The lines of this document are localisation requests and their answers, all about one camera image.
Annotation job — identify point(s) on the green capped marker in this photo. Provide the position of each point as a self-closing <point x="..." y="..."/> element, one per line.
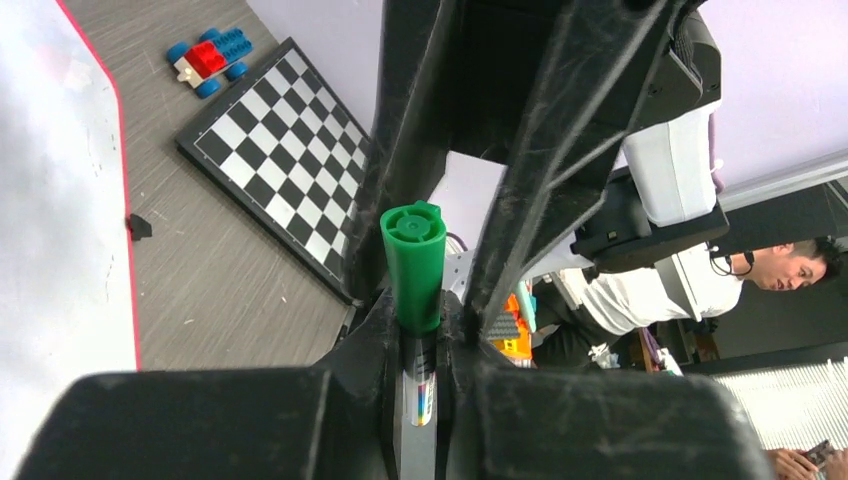
<point x="417" y="443"/>

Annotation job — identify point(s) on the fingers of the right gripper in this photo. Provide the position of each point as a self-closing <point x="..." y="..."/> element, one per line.
<point x="549" y="89"/>

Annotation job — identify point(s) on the red blue toy car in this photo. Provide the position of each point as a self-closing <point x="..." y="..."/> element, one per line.
<point x="215" y="53"/>

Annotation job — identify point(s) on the pink-framed whiteboard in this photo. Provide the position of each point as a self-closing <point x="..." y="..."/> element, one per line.
<point x="67" y="300"/>

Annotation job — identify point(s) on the person in white shirt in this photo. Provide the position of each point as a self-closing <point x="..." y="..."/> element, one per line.
<point x="611" y="305"/>

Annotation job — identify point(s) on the black white checkerboard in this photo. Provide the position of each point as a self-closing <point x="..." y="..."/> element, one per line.
<point x="285" y="148"/>

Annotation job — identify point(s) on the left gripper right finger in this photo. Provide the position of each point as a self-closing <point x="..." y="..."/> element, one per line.
<point x="505" y="422"/>

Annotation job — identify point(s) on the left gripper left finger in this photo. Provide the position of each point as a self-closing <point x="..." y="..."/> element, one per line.
<point x="330" y="420"/>

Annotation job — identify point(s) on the green marker cap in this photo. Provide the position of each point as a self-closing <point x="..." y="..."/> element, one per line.
<point x="414" y="238"/>

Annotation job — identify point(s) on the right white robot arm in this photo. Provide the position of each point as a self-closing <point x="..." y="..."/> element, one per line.
<point x="667" y="153"/>

